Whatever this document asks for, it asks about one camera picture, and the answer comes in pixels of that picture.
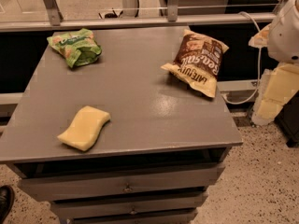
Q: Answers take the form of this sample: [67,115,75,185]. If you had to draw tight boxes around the metal railing frame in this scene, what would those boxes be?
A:
[0,0,287,33]

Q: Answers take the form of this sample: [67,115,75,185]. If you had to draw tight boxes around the white cable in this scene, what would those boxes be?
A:
[221,11,263,105]

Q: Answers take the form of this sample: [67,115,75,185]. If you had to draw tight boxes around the black shoe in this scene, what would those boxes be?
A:
[0,185,15,224]

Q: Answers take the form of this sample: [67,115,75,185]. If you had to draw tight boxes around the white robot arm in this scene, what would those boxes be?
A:
[249,0,299,126]

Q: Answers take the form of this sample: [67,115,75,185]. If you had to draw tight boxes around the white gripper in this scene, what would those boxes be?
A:
[249,9,299,126]

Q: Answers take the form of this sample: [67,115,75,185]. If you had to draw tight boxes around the grey drawer cabinet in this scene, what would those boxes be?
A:
[0,27,242,224]

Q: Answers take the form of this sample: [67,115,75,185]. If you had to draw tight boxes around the green rice chip bag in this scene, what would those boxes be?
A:
[47,28,102,68]

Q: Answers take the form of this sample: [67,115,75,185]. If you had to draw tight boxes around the yellow sponge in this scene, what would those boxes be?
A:
[57,106,111,151]

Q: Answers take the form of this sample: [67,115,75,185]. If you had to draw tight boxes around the brown sea salt chip bag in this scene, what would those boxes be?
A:
[161,30,229,98]

